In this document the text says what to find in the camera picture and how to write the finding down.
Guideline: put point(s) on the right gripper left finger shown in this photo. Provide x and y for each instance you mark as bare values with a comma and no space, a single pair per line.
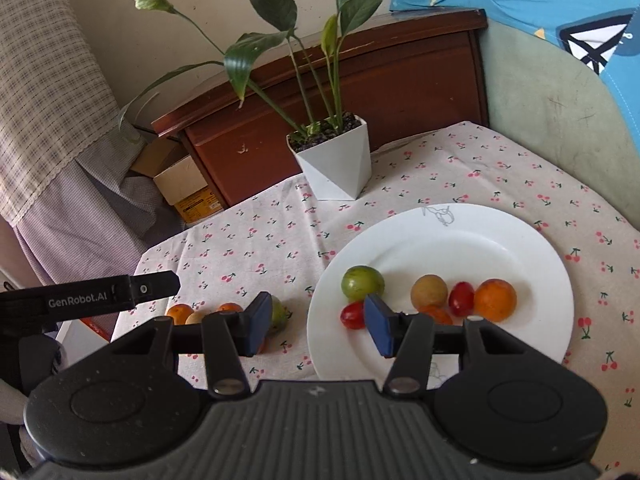
227,338

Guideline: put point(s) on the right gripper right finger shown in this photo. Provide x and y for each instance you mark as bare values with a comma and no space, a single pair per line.
407,339

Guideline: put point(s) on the orange tangerine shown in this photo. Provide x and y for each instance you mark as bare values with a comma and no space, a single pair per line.
180,313
229,307
495,300
438,314

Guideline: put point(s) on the tan round fruit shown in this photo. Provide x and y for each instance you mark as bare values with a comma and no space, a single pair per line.
196,317

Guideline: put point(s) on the light green oval fruit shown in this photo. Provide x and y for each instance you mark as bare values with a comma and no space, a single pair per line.
279,317

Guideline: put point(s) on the red cherry tomato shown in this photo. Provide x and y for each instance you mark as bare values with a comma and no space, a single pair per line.
352,316
461,300

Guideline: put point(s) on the dark green round fruit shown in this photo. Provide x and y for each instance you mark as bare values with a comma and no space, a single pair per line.
360,281

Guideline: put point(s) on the cherry print tablecloth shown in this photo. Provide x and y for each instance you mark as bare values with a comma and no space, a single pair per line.
464,203

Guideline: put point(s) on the open cardboard box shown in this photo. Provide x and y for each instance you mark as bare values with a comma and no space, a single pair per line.
178,179

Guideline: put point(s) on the white geometric plant pot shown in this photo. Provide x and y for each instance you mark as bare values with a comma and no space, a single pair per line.
337,169

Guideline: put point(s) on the checkered curtain cloth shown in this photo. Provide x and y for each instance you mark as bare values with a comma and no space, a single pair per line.
67,190

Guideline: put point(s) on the green sofa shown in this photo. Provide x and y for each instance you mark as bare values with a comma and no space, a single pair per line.
547,101

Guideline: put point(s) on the blue cartoon blanket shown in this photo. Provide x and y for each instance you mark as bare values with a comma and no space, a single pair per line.
602,34

